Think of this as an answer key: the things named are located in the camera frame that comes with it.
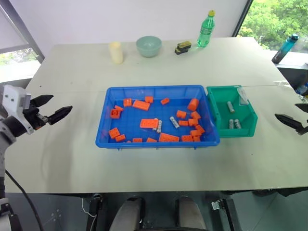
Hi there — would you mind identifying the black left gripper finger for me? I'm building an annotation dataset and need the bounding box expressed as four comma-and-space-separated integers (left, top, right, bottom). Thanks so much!
47, 105, 73, 125
30, 94, 54, 108

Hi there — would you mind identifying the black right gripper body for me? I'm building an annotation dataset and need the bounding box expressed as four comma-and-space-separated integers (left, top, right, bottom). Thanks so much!
297, 120, 308, 136

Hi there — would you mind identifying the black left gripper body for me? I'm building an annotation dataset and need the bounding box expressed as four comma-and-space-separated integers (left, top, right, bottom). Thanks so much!
22, 105, 51, 131

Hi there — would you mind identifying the green plastic bin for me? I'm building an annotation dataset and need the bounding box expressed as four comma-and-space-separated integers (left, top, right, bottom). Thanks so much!
206, 85, 259, 138

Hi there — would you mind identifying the black side table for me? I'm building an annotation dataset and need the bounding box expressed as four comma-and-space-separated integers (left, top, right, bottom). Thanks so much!
271, 50, 308, 97

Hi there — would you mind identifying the clear plastic label holder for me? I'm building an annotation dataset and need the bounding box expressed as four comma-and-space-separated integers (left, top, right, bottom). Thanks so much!
237, 87, 249, 106

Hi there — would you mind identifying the blue water bottle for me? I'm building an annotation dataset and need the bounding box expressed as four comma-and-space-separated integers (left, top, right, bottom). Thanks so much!
271, 34, 299, 64

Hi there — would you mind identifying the large flat orange block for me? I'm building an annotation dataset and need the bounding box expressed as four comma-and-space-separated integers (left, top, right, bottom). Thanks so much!
132, 100, 151, 111
140, 119, 159, 128
158, 132, 180, 143

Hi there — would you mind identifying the cream cylindrical cup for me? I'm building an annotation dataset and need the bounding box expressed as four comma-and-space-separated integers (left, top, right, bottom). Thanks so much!
108, 41, 125, 64

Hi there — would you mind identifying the blue plastic tray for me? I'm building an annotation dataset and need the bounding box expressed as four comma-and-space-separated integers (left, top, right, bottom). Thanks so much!
95, 84, 221, 151

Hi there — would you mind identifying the tall orange block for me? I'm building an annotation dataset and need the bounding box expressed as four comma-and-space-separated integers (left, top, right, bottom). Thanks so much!
187, 98, 201, 112

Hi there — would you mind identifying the pale green bowl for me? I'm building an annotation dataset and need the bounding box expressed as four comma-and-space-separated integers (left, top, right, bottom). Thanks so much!
136, 36, 162, 58

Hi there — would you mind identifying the grey rounded leg shape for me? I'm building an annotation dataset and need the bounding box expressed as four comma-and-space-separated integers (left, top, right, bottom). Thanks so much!
174, 196, 208, 231
109, 196, 146, 231

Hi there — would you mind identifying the green plastic bottle yellow cap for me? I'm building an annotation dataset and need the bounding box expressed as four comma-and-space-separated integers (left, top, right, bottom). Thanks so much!
197, 10, 216, 48

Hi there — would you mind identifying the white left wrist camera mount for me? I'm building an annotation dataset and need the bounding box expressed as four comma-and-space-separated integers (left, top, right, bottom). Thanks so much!
1, 84, 33, 135

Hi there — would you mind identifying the dark window frame beam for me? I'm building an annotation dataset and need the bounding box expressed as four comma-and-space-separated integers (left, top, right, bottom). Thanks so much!
231, 0, 255, 38
0, 0, 46, 65

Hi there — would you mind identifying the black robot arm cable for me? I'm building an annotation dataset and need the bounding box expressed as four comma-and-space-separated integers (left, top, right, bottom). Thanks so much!
4, 168, 45, 231

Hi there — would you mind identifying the thin white cable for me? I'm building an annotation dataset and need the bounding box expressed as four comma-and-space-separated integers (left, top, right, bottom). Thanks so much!
81, 199, 98, 217

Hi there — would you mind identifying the black table frame leg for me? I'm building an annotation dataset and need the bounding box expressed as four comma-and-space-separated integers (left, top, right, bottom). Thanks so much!
81, 192, 106, 231
209, 192, 241, 231

